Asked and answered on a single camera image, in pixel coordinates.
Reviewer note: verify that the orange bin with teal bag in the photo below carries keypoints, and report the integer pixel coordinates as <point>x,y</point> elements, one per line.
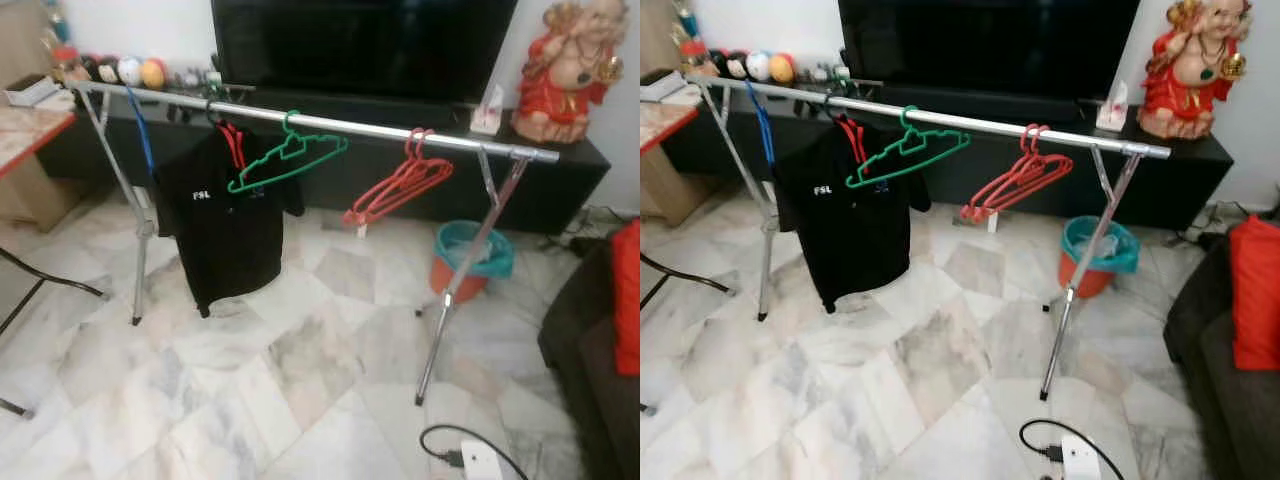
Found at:
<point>1095,265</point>
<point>470,270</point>

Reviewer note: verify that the light wooden sideboard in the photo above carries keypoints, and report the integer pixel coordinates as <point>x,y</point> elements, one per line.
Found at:
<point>660,190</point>
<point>30,195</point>

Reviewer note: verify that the dark brown fabric sofa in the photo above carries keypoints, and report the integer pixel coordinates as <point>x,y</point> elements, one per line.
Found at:
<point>1220,400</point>
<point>590,400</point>

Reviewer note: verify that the yellow round toy figure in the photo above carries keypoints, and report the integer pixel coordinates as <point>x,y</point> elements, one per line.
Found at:
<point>783,69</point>
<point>155,74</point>

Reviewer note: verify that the white round toy figure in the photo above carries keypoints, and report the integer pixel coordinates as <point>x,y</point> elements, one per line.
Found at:
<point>758,66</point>
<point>131,71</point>

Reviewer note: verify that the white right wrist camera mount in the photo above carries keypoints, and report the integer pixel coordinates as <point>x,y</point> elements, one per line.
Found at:
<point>1080,460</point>
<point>480,462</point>

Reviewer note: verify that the red laughing buddha statue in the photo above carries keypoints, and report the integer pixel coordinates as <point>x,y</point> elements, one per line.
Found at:
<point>1190,78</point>
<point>565,80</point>

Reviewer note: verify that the small white box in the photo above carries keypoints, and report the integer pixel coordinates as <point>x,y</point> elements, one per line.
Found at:
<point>32,92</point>
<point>662,87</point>

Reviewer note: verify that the black plastic hanger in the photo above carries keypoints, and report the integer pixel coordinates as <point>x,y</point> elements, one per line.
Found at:
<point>213,112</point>
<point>833,105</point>

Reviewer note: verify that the white pink tissue box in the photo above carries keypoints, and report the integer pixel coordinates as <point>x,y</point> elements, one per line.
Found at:
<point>1112,112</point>
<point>488,115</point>

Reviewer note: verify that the red cushion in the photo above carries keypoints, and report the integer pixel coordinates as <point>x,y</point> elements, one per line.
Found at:
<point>626,300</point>
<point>1255,295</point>

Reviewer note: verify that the silver metal clothes rack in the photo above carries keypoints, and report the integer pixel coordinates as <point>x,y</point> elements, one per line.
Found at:
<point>1000,126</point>
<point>380,129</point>

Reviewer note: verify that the black FSL polo shirt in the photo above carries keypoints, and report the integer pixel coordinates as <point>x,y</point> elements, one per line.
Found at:
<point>225,250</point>
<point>850,245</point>

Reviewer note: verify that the red plastic hanger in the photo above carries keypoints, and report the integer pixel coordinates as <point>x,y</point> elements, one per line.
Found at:
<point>400,185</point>
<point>1020,180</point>
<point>425,170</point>
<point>1045,165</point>

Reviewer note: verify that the black TV cabinet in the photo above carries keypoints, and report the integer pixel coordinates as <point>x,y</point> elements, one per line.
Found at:
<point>540,190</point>
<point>1160,185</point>

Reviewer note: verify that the marble folding table red edge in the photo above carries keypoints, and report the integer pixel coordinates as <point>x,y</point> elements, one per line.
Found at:
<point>30,135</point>
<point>665,120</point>

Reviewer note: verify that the green plastic hanger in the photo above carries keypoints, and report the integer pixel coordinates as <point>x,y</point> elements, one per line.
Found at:
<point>912,143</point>
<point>293,148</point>

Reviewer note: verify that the black flat television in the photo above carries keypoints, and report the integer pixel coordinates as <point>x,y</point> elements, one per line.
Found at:
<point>360,45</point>
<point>990,42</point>

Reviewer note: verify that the blue plastic hanger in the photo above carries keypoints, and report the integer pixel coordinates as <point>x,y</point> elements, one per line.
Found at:
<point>765,125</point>
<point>140,130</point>

